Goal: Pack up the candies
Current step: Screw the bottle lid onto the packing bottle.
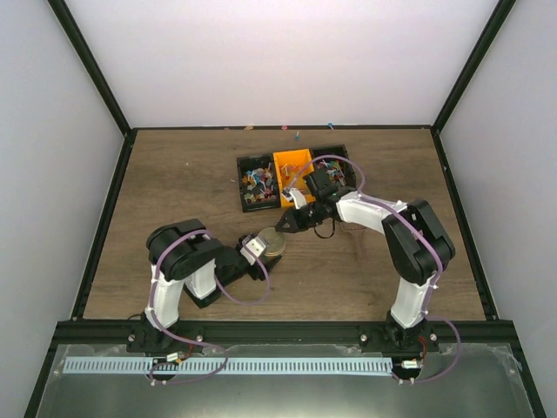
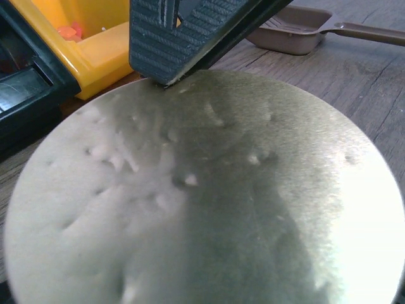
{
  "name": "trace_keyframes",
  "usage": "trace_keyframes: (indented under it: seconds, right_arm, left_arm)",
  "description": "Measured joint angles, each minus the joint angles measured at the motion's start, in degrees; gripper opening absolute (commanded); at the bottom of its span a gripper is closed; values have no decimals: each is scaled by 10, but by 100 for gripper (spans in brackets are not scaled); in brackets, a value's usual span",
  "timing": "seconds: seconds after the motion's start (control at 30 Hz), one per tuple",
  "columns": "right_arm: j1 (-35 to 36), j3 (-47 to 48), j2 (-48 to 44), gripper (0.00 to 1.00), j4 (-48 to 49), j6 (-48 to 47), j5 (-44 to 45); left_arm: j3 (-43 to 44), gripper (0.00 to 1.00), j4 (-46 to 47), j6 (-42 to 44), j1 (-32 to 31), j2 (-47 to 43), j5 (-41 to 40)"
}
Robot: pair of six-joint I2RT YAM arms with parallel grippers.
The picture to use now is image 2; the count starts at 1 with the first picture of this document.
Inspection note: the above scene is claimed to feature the orange candy bin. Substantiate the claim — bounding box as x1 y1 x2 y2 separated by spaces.
12 0 133 100

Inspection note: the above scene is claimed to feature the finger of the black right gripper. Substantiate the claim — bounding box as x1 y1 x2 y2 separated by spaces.
128 1 252 86
189 1 291 73

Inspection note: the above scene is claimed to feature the gold round lid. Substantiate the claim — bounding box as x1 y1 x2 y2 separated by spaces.
4 70 404 303

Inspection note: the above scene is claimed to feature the brown plastic scoop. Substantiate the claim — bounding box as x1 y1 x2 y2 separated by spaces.
246 5 404 56

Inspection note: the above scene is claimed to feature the black candy bin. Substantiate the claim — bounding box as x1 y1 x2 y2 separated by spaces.
1 1 80 151

